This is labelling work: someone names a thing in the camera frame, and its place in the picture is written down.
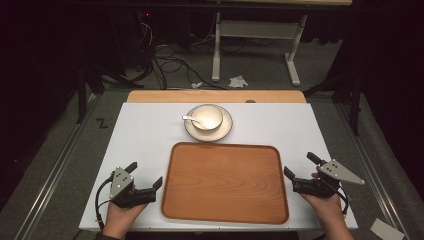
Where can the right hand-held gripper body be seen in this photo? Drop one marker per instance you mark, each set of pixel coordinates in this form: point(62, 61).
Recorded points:
point(336, 173)

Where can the white ceramic spoon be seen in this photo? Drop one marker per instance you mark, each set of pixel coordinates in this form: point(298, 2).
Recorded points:
point(190, 118)

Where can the white table cover board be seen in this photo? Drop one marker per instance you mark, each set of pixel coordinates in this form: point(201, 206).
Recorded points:
point(146, 133)

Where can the metal floor rail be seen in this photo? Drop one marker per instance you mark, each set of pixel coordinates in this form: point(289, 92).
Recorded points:
point(56, 173)
point(370, 160)

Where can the cream plate with dark rim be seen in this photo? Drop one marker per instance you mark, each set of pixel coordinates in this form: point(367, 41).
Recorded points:
point(225, 128)

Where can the cream bowl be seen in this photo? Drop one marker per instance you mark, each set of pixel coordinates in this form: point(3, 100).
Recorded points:
point(213, 115)

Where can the flat white paper sheet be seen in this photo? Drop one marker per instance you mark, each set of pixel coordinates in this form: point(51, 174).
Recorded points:
point(386, 230)

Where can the person's right hand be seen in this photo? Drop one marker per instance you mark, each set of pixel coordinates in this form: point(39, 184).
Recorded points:
point(328, 210)

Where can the small crumpled white paper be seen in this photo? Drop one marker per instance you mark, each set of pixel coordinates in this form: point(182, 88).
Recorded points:
point(196, 85)

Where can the white metal desk frame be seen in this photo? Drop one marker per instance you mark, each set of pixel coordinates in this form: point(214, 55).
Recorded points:
point(258, 29)

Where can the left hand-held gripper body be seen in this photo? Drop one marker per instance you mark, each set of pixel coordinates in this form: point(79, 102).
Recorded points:
point(121, 181)

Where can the black metal stand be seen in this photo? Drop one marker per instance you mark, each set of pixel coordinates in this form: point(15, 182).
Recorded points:
point(81, 93)
point(356, 100)

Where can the dark device with red light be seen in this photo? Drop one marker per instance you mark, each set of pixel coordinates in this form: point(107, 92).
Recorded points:
point(146, 33)

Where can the large crumpled white paper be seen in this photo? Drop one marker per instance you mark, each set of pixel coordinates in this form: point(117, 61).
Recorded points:
point(238, 81)

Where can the wooden table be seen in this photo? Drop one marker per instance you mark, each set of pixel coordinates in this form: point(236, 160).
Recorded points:
point(216, 96)

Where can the person's left hand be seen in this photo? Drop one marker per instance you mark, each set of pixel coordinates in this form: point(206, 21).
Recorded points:
point(120, 218)

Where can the wooden tray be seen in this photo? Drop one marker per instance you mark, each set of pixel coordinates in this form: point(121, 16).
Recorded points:
point(225, 183)

